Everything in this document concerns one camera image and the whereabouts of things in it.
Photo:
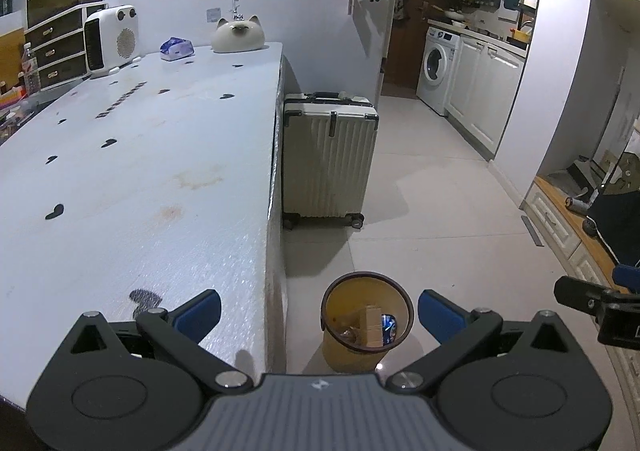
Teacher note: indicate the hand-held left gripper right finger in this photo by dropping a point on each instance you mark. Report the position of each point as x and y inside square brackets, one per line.
[442, 313]

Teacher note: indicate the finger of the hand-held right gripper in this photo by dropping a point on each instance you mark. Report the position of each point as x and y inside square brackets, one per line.
[575, 292]
[629, 277]

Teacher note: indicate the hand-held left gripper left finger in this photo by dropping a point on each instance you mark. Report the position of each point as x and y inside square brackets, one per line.
[196, 315]

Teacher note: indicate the blue drink can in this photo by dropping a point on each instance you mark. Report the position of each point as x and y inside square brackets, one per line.
[390, 328]

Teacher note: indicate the large brown cardboard box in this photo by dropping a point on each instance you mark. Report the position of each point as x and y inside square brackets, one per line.
[370, 326]

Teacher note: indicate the yellow plastic waste bin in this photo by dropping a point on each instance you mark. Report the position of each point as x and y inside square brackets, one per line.
[340, 356]

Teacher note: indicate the large black box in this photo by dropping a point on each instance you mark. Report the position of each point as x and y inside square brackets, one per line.
[617, 226]

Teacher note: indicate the white low drawer cabinet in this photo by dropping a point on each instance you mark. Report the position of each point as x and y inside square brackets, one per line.
[560, 231]

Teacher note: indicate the grey roller tool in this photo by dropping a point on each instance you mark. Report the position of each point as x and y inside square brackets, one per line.
[576, 205]

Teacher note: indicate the white ribbed suitcase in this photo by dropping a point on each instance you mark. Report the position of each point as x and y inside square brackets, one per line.
[327, 156]

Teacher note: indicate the white kitchen cabinet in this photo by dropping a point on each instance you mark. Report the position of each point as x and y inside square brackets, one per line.
[487, 91]

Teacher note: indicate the white washing machine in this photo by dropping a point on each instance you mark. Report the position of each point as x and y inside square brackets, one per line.
[437, 66]

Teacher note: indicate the yellow kitchen container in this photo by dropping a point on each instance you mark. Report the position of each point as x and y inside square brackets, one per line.
[520, 36]

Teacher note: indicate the brown wooden door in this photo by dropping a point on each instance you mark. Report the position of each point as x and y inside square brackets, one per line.
[407, 51]

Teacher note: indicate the blue tissue pack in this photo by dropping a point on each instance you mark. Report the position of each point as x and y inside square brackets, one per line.
[177, 50]

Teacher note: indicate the white cat-shaped ornament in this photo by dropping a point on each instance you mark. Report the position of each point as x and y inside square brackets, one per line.
[237, 36]

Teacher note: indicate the pink small box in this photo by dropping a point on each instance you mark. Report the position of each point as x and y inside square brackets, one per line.
[11, 98]

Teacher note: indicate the white fan heater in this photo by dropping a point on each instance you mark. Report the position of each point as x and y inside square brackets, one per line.
[110, 38]

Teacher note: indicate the small water bottle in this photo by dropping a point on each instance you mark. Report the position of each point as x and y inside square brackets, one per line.
[30, 73]

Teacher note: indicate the hanging tote bag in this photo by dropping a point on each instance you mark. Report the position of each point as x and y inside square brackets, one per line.
[400, 1]

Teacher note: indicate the wall socket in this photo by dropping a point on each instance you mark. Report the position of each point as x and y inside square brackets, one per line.
[214, 15]

